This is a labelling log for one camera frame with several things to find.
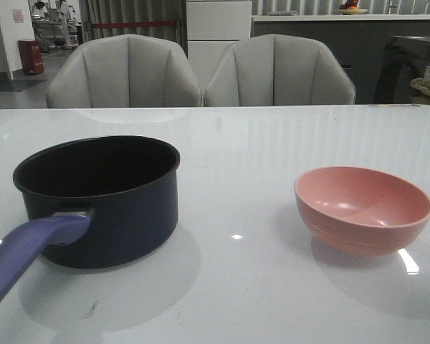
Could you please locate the pink plastic bowl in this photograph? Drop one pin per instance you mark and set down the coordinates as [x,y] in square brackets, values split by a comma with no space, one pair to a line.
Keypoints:
[361,211]

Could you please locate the right grey upholstered chair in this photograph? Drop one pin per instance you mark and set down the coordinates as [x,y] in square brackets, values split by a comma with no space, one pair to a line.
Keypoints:
[278,70]

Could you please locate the grey upholstered chair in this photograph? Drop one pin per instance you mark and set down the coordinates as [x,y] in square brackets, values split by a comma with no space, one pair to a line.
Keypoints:
[125,71]
[278,70]

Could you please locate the left grey upholstered chair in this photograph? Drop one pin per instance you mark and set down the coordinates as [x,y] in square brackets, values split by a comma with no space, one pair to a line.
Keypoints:
[125,71]

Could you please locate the white drawer cabinet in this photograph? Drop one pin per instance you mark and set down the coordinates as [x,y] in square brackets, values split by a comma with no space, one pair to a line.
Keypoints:
[210,27]

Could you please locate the red barrier belt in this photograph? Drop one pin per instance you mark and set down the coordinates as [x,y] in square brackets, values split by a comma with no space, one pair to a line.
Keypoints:
[141,24]

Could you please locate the grey counter white top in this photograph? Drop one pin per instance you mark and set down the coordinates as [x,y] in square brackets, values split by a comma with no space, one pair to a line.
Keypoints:
[357,41]

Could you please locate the fruit plate on counter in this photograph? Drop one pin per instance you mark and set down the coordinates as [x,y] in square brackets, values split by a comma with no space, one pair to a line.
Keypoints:
[350,7]

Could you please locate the red trash bin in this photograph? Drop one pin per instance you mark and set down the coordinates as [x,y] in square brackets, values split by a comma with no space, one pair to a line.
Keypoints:
[31,59]

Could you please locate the dark grey appliance cabinet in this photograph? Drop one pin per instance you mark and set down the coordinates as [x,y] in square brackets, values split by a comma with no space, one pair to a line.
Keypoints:
[405,59]

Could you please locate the beige folded cushion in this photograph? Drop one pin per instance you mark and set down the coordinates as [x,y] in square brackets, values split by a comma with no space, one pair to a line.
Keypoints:
[422,89]

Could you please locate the dark blue saucepan purple handle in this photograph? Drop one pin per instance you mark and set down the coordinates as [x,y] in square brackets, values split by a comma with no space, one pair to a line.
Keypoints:
[92,203]

